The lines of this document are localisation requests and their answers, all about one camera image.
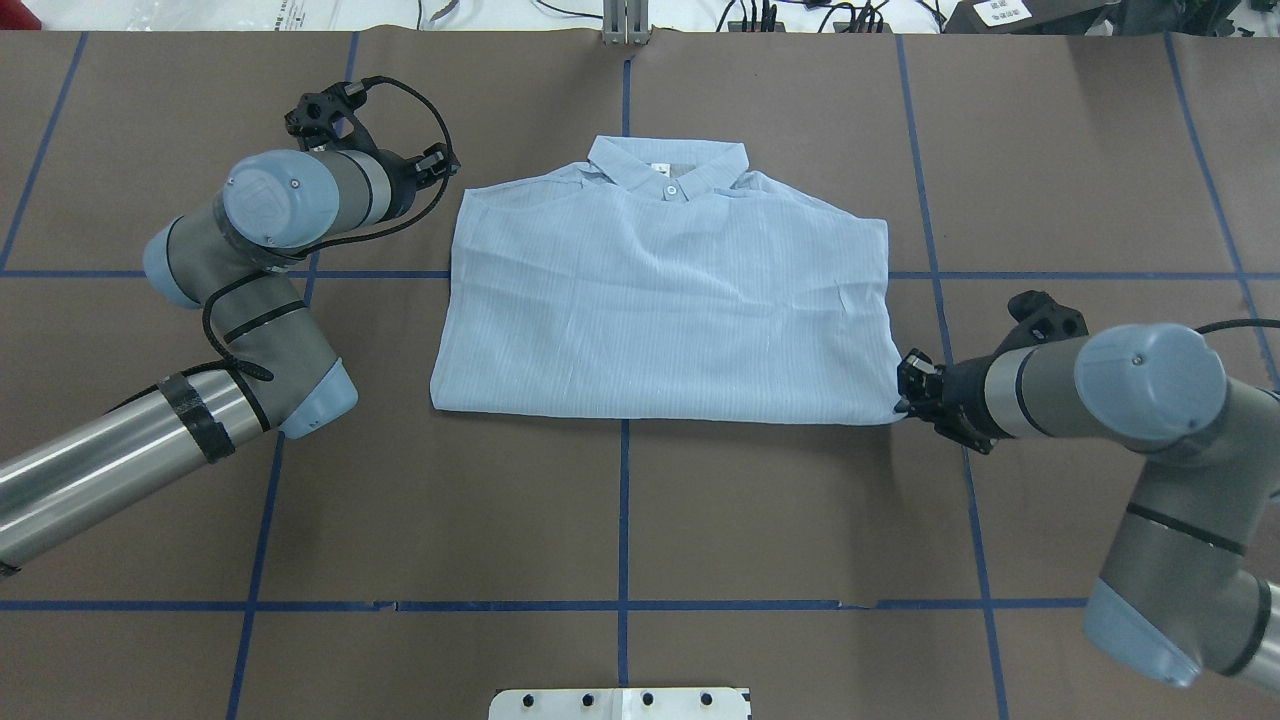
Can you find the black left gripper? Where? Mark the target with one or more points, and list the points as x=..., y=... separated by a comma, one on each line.
x=404, y=176

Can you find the aluminium frame post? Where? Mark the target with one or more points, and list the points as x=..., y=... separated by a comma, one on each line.
x=626, y=22

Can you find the black labelled box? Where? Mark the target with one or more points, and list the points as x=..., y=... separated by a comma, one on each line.
x=1042, y=18

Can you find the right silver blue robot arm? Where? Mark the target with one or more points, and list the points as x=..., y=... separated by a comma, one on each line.
x=1173, y=599

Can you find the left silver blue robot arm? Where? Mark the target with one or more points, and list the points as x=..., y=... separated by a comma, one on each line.
x=266, y=364

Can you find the light blue button shirt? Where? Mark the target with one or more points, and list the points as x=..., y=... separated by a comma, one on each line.
x=663, y=278

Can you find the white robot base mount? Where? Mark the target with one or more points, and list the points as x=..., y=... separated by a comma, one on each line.
x=623, y=703

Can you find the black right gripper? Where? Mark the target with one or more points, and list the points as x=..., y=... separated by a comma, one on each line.
x=962, y=389

